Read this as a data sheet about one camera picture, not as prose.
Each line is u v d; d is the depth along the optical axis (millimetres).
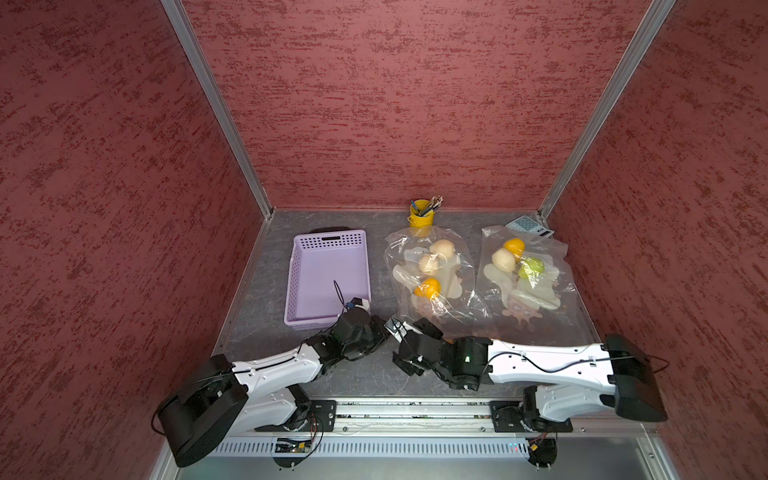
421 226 1095
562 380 437
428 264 974
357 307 777
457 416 757
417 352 522
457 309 910
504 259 999
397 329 628
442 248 1033
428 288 921
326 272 979
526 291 974
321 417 736
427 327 693
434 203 1008
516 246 1041
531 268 974
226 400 418
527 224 1160
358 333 659
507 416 740
